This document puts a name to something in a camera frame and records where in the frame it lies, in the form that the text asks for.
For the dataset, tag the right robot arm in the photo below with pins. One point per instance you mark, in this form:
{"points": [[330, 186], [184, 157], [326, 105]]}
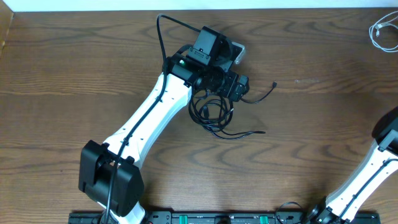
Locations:
{"points": [[342, 205]]}

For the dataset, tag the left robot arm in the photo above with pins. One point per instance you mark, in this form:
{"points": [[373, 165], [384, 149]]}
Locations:
{"points": [[110, 171]]}

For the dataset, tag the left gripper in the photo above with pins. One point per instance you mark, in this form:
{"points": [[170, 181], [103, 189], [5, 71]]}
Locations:
{"points": [[237, 88]]}

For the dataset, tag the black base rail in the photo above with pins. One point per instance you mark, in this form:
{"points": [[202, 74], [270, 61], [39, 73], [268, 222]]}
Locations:
{"points": [[283, 214]]}

